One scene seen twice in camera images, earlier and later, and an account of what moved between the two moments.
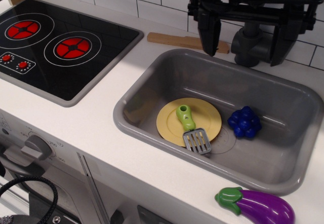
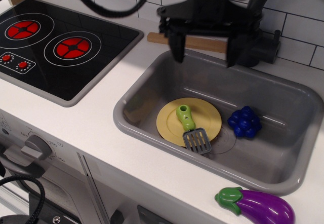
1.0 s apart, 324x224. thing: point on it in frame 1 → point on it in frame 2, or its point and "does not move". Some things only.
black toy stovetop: [57, 52] does not move
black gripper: [293, 4] → [209, 9]
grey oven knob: [37, 146] does not move
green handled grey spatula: [196, 139] does not move
